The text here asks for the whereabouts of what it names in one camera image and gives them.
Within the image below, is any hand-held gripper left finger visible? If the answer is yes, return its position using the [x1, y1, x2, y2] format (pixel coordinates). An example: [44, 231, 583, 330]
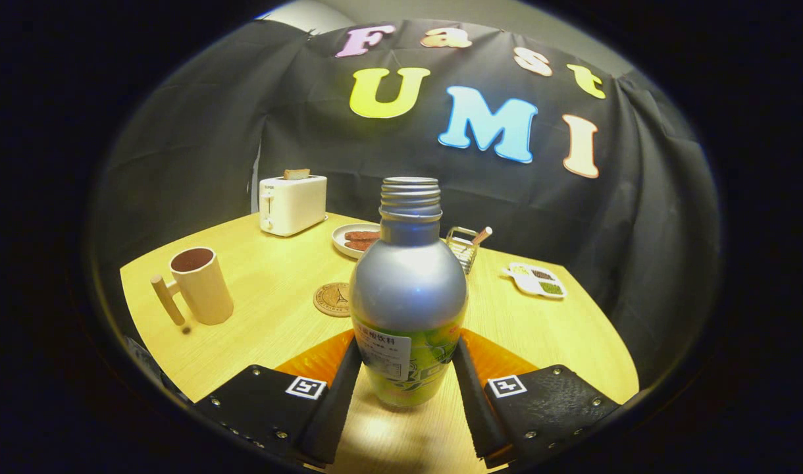
[194, 329, 363, 469]

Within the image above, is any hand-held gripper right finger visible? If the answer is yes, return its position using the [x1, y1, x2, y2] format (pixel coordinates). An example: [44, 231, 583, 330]
[451, 329, 621, 469]

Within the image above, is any round wooden coaster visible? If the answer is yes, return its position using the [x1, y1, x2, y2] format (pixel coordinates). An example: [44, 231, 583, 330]
[313, 282, 353, 318]

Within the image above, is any silver bottle green label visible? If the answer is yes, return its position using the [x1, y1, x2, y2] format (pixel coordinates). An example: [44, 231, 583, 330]
[349, 176, 469, 408]

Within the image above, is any beige cup wooden handle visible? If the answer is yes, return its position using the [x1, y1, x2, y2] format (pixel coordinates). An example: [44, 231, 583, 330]
[150, 247, 235, 328]

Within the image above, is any white divided bean dish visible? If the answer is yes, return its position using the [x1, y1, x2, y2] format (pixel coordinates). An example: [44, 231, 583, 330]
[502, 262, 567, 300]

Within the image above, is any wooden table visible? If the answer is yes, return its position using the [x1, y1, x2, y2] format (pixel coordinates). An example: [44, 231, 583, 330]
[120, 212, 640, 474]

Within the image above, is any white round plate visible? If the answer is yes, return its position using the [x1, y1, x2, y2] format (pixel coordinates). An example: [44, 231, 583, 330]
[331, 223, 382, 259]

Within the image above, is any white toaster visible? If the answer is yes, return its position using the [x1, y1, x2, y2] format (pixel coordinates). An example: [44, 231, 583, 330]
[259, 174, 328, 238]

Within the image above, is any wire mesh holder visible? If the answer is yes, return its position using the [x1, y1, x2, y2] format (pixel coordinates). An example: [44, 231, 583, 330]
[446, 226, 479, 275]

